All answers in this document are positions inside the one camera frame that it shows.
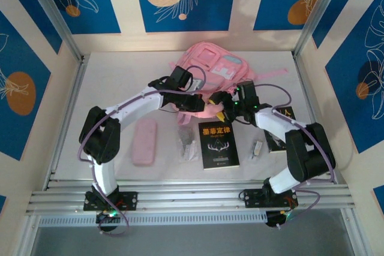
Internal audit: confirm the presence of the aluminium frame post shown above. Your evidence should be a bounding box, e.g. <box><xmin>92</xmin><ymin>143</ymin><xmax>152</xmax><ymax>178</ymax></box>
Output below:
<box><xmin>22</xmin><ymin>0</ymin><xmax>88</xmax><ymax>64</ymax></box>
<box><xmin>293</xmin><ymin>0</ymin><xmax>343</xmax><ymax>59</ymax></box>

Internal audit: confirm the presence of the clear bag of clips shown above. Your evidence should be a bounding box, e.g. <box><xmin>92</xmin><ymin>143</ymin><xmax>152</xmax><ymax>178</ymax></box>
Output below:
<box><xmin>176</xmin><ymin>125</ymin><xmax>200</xmax><ymax>162</ymax></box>

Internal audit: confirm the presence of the black book with antler print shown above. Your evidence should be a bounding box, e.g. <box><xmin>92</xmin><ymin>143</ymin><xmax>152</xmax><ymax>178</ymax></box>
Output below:
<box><xmin>197</xmin><ymin>121</ymin><xmax>241</xmax><ymax>170</ymax></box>

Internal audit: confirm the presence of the aluminium side rail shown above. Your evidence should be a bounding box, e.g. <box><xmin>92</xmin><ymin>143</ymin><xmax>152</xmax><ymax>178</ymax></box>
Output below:
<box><xmin>292</xmin><ymin>52</ymin><xmax>339</xmax><ymax>185</ymax></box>
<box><xmin>44</xmin><ymin>54</ymin><xmax>88</xmax><ymax>191</ymax></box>

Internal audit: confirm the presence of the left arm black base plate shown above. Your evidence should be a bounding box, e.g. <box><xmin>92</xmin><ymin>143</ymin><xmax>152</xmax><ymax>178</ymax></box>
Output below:
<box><xmin>82</xmin><ymin>191</ymin><xmax>139</xmax><ymax>212</ymax></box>

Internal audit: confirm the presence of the black book with portrait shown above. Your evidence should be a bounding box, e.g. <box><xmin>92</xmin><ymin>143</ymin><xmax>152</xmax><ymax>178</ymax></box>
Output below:
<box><xmin>263</xmin><ymin>106</ymin><xmax>298</xmax><ymax>154</ymax></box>

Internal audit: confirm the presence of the pink school backpack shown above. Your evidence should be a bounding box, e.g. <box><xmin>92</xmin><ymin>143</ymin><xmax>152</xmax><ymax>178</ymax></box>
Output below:
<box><xmin>168</xmin><ymin>43</ymin><xmax>289</xmax><ymax>127</ymax></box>

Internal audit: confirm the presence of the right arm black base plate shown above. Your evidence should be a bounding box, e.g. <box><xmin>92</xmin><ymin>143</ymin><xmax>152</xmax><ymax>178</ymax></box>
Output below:
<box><xmin>239</xmin><ymin>188</ymin><xmax>299</xmax><ymax>209</ymax></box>

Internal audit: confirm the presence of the black controller box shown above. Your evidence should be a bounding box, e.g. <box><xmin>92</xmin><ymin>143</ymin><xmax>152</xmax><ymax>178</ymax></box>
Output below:
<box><xmin>95</xmin><ymin>210</ymin><xmax>122</xmax><ymax>233</ymax></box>
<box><xmin>265</xmin><ymin>209</ymin><xmax>296</xmax><ymax>229</ymax></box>

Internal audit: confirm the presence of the pink pencil case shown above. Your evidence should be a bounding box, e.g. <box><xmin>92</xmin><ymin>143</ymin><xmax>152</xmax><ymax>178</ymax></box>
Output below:
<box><xmin>132</xmin><ymin>119</ymin><xmax>158</xmax><ymax>166</ymax></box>

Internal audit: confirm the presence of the grey slotted cable duct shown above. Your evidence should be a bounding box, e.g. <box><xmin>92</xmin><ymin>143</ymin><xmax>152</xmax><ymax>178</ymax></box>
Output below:
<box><xmin>38</xmin><ymin>210</ymin><xmax>268</xmax><ymax>228</ymax></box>

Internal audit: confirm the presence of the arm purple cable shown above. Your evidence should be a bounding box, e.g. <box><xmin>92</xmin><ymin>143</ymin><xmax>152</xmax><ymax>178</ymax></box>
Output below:
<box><xmin>253</xmin><ymin>83</ymin><xmax>336</xmax><ymax>227</ymax></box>
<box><xmin>77</xmin><ymin>64</ymin><xmax>208</xmax><ymax>237</ymax></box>

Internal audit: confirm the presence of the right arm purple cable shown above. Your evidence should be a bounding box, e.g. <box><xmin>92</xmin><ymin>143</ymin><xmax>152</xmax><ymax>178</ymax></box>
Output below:
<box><xmin>253</xmin><ymin>83</ymin><xmax>336</xmax><ymax>227</ymax></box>

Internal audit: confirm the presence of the aluminium crossbeam rail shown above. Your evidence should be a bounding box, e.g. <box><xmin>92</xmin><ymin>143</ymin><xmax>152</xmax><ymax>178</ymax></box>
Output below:
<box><xmin>25</xmin><ymin>181</ymin><xmax>356</xmax><ymax>216</ymax></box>

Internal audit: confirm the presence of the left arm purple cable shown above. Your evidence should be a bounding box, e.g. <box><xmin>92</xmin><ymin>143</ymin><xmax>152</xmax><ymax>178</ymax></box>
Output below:
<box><xmin>77</xmin><ymin>64</ymin><xmax>208</xmax><ymax>237</ymax></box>

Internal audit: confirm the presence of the aluminium frame leg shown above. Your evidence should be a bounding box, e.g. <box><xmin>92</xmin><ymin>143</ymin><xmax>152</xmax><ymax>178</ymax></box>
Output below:
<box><xmin>17</xmin><ymin>215</ymin><xmax>41</xmax><ymax>256</ymax></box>
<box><xmin>341</xmin><ymin>207</ymin><xmax>366</xmax><ymax>256</ymax></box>

